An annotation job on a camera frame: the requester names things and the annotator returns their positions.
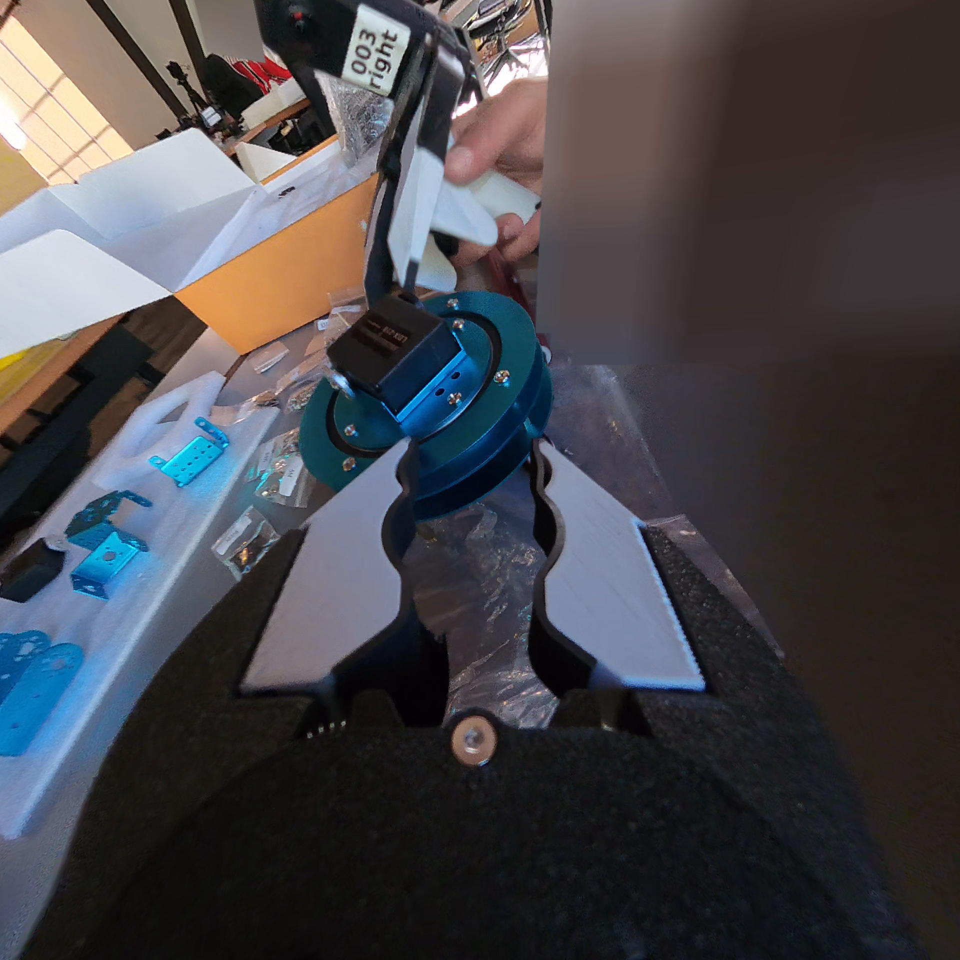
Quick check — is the bubble wrap bundle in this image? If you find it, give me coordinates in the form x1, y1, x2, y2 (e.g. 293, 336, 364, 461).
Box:
318, 75, 395, 177

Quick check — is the dark grey desk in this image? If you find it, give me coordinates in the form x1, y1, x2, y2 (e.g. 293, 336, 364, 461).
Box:
0, 322, 960, 960

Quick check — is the orange cardboard box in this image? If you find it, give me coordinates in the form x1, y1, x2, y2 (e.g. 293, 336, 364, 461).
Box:
0, 126, 391, 360

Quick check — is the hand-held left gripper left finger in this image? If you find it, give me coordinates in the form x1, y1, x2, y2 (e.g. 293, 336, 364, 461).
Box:
238, 438, 412, 695

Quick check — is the large blue U bracket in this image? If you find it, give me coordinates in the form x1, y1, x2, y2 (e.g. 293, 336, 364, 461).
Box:
0, 643, 85, 757
0, 630, 54, 706

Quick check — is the small black box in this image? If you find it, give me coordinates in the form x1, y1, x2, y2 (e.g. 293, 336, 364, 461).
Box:
0, 536, 67, 603

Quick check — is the black servo with silver horn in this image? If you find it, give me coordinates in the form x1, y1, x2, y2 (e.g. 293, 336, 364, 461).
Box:
326, 294, 462, 425

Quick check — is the blue robot arm turntable base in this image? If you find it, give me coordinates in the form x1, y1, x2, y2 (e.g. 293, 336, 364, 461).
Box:
300, 291, 555, 522

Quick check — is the small blue metal bracket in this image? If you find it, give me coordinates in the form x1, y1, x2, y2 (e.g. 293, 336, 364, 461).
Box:
66, 489, 151, 552
69, 528, 151, 601
148, 416, 232, 490

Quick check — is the person's right hand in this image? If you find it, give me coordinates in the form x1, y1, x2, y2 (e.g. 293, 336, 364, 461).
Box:
446, 78, 549, 264

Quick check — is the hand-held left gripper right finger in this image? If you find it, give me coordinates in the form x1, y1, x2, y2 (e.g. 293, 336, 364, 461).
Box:
528, 438, 706, 691

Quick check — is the group of small screw bags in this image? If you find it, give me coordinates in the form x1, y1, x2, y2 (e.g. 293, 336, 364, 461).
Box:
210, 285, 376, 582

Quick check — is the large clear plastic bag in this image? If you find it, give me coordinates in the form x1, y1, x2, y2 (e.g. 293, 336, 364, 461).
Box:
397, 363, 751, 732

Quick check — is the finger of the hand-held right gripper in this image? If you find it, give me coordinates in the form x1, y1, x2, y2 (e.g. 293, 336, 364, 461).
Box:
363, 43, 442, 310
388, 146, 447, 292

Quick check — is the white foam cutout frame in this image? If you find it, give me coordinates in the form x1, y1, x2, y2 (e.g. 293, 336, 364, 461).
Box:
93, 371, 230, 489

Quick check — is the white foam sheet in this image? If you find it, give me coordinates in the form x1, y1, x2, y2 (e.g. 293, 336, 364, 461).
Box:
0, 390, 282, 841

